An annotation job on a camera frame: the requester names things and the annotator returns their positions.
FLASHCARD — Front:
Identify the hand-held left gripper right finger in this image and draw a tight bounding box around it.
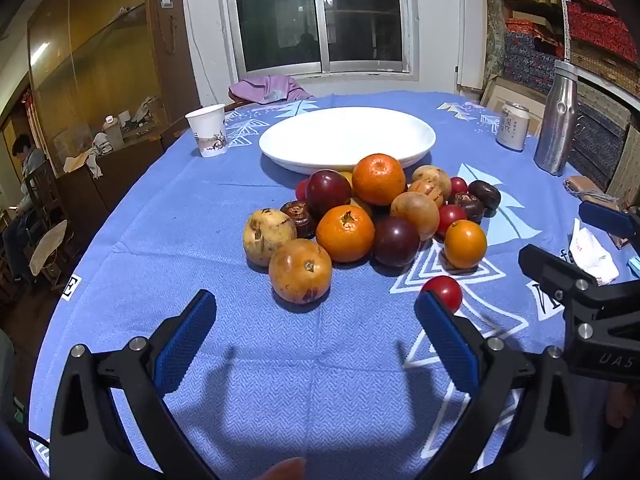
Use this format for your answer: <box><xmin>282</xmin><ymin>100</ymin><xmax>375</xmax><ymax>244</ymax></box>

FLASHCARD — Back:
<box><xmin>414</xmin><ymin>290</ymin><xmax>583</xmax><ymax>480</ymax></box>

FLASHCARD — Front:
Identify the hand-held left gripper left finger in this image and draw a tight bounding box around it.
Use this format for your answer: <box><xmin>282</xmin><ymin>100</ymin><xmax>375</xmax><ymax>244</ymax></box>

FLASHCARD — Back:
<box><xmin>50</xmin><ymin>289</ymin><xmax>221</xmax><ymax>480</ymax></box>

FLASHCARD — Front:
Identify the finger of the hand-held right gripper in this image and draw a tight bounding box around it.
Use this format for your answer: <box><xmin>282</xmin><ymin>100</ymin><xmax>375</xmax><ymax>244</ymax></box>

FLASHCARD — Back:
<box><xmin>518</xmin><ymin>244</ymin><xmax>640</xmax><ymax>347</ymax></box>
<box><xmin>578</xmin><ymin>200</ymin><xmax>640</xmax><ymax>241</ymax></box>

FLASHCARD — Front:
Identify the small glossy orange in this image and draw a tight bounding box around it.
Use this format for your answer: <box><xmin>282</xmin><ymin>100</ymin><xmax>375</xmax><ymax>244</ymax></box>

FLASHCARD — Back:
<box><xmin>443</xmin><ymin>219</ymin><xmax>488</xmax><ymax>269</ymax></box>

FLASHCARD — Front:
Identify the dark purple plum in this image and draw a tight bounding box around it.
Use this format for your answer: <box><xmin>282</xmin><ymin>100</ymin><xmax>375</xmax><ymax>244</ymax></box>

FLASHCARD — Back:
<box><xmin>371</xmin><ymin>216</ymin><xmax>421</xmax><ymax>268</ymax></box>
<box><xmin>305</xmin><ymin>170</ymin><xmax>353</xmax><ymax>218</ymax></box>

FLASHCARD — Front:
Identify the pale yellow passion fruit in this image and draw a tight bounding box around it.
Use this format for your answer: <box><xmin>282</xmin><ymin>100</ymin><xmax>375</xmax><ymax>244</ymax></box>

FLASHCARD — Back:
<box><xmin>243</xmin><ymin>208</ymin><xmax>298</xmax><ymax>267</ymax></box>

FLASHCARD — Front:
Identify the orange-brown passion fruit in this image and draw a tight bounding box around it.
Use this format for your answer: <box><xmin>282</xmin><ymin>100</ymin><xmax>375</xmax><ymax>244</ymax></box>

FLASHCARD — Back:
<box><xmin>268</xmin><ymin>238</ymin><xmax>333</xmax><ymax>305</ymax></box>

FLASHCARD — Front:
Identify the dark-streaked tan passion fruit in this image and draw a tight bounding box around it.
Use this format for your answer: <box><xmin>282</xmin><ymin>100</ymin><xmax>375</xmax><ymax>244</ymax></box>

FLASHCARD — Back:
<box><xmin>407</xmin><ymin>178</ymin><xmax>446</xmax><ymax>208</ymax></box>

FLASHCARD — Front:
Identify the orange mandarin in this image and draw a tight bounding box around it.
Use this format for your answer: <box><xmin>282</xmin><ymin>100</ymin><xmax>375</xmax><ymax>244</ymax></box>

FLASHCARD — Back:
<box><xmin>352</xmin><ymin>153</ymin><xmax>407</xmax><ymax>207</ymax></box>
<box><xmin>315</xmin><ymin>205</ymin><xmax>376</xmax><ymax>264</ymax></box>

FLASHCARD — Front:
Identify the white oval plate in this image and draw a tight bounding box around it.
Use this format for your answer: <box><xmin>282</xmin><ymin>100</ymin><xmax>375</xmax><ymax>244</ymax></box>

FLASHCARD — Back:
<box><xmin>258</xmin><ymin>106</ymin><xmax>437</xmax><ymax>175</ymax></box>

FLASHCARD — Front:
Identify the person's right hand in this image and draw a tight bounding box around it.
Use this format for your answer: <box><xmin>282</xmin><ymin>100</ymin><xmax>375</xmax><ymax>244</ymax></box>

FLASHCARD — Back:
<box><xmin>606</xmin><ymin>381</ymin><xmax>640</xmax><ymax>429</ymax></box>

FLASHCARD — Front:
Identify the person's left hand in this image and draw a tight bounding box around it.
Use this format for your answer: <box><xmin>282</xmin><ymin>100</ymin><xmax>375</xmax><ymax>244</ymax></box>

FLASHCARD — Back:
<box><xmin>250</xmin><ymin>456</ymin><xmax>307</xmax><ymax>480</ymax></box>

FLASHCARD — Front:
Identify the crumpled white wrapper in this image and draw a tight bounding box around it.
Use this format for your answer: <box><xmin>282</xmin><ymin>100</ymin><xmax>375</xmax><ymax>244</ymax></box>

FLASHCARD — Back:
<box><xmin>570</xmin><ymin>217</ymin><xmax>621</xmax><ymax>286</ymax></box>

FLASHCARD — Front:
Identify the steel water bottle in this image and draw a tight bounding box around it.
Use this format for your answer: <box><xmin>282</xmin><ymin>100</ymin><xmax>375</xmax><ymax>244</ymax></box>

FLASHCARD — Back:
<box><xmin>533</xmin><ymin>59</ymin><xmax>580</xmax><ymax>177</ymax></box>

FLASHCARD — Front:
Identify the white beverage can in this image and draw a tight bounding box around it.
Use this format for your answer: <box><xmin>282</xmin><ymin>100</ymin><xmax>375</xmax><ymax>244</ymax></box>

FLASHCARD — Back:
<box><xmin>495</xmin><ymin>101</ymin><xmax>530</xmax><ymax>152</ymax></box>

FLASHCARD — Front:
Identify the leaning framed picture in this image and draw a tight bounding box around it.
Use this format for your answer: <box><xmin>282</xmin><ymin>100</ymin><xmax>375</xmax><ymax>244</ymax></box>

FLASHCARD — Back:
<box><xmin>480</xmin><ymin>75</ymin><xmax>546</xmax><ymax>136</ymax></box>

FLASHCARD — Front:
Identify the beige curved panel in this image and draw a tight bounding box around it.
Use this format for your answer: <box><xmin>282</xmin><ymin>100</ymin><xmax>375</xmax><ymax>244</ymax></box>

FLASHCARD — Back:
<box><xmin>29</xmin><ymin>220</ymin><xmax>68</xmax><ymax>277</ymax></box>

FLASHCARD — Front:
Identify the stack of patterned boxes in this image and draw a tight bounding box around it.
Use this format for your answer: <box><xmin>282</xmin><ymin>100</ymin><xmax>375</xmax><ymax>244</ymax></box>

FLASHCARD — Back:
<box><xmin>492</xmin><ymin>0</ymin><xmax>640</xmax><ymax>211</ymax></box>

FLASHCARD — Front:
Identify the white metal shelf rack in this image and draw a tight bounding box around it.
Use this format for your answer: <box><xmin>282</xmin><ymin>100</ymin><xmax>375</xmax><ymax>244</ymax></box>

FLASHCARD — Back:
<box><xmin>552</xmin><ymin>0</ymin><xmax>581</xmax><ymax>63</ymax></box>

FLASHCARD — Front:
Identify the dark wooden chair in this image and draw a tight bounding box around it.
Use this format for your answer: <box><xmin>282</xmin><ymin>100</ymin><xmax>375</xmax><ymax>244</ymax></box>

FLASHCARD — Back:
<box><xmin>22</xmin><ymin>160</ymin><xmax>71</xmax><ymax>291</ymax></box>

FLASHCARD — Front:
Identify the white rag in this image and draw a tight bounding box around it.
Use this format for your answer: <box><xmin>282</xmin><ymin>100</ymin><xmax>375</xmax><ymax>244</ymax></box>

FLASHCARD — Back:
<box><xmin>62</xmin><ymin>132</ymin><xmax>113</xmax><ymax>178</ymax></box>

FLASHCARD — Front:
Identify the white paper cup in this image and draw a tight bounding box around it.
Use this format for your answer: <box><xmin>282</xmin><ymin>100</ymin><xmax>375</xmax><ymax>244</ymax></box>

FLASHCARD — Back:
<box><xmin>185</xmin><ymin>104</ymin><xmax>229</xmax><ymax>158</ymax></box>

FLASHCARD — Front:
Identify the purple cloth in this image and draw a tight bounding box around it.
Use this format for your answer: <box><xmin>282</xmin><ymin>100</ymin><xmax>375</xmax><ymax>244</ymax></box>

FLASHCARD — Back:
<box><xmin>229</xmin><ymin>75</ymin><xmax>313</xmax><ymax>106</ymax></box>

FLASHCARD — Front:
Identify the wooden glass-front cabinet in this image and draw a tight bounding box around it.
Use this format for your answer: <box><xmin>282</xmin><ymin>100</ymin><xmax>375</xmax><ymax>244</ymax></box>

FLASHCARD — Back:
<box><xmin>27</xmin><ymin>0</ymin><xmax>201</xmax><ymax>221</ymax></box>

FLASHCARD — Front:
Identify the sliding glass window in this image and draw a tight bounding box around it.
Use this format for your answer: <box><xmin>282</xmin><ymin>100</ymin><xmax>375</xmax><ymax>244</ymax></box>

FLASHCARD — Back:
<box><xmin>217</xmin><ymin>0</ymin><xmax>418</xmax><ymax>81</ymax></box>

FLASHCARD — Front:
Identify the brown string-tied packet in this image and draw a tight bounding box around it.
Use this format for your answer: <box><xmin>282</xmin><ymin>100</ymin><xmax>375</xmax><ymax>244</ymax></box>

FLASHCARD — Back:
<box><xmin>563</xmin><ymin>175</ymin><xmax>621</xmax><ymax>211</ymax></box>

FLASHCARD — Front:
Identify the black cable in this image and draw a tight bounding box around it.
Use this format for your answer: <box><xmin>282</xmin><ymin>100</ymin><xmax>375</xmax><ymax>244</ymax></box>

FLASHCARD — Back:
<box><xmin>20</xmin><ymin>430</ymin><xmax>51</xmax><ymax>450</ymax></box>

